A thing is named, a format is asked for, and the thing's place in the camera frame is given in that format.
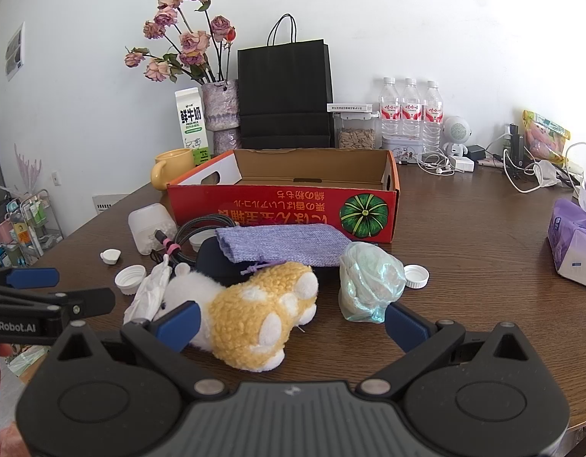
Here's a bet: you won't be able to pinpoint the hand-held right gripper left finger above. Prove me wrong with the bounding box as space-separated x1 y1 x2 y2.
49 301 229 401

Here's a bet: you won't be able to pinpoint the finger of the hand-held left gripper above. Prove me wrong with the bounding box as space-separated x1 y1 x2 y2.
0 287 116 321
0 267 61 290

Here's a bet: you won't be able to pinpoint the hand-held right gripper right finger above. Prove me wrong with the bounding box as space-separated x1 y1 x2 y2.
357 302 532 399

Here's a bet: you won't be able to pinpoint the white tissue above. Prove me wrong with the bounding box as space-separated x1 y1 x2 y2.
123 254 172 324

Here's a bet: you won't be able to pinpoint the green plastic bag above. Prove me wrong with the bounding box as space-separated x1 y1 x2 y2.
339 242 407 323

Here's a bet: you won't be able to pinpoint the yellow white plush toy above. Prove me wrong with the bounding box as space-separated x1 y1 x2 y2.
160 261 320 373

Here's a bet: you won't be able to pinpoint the braided grey cable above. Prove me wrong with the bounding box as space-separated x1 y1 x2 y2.
153 216 241 266

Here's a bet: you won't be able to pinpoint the translucent white plastic box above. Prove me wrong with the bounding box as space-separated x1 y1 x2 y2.
128 203 178 255

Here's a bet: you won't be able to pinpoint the purple cloth pouch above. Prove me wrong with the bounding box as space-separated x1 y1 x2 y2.
216 226 353 275

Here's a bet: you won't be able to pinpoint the red cardboard box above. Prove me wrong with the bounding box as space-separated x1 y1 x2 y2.
166 147 401 244

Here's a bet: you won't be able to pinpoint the pale green packet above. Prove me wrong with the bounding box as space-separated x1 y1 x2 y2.
8 345 50 378

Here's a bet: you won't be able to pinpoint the pink dried plant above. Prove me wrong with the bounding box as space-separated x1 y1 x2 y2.
14 145 43 196

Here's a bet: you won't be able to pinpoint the yellow ceramic mug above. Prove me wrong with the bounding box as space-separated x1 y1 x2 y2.
150 149 196 191

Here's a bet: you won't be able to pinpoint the white earphones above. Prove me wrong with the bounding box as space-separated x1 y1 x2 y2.
417 150 458 175

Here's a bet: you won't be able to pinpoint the decorated metal tin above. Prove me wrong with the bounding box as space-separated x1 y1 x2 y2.
381 136 424 163

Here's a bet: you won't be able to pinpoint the purple tissue pack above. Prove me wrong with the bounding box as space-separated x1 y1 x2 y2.
547 198 586 291

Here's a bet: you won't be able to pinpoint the clear seed container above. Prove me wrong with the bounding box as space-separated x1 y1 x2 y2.
334 112 378 150

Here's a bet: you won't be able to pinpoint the white green milk carton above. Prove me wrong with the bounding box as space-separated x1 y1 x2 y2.
174 87 210 167

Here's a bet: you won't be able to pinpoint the white round robot speaker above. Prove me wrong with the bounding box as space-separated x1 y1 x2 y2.
440 115 473 155

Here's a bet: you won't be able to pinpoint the white face mask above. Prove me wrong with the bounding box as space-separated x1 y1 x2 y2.
531 159 560 189

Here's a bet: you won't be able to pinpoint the clear water bottle red label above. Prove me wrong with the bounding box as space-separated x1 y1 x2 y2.
400 77 422 139
421 81 444 147
379 77 401 141

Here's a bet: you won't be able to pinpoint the purple mottled vase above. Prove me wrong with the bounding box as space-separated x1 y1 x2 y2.
200 78 241 155

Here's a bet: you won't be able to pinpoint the yellow snack bag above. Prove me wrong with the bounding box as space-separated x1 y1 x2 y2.
521 109 572 163

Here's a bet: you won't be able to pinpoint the black paper bag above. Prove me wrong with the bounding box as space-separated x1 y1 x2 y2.
237 13 335 150

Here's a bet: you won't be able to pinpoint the dried pink roses bouquet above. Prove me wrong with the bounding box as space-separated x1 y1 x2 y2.
124 0 239 84

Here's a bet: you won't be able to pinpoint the wire storage cart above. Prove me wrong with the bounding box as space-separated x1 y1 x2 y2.
0 189 64 267

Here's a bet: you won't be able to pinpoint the white charging cable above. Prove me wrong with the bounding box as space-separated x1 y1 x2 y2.
502 142 586 194

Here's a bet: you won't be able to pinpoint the wall notice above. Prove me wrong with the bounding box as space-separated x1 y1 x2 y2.
5 23 26 81

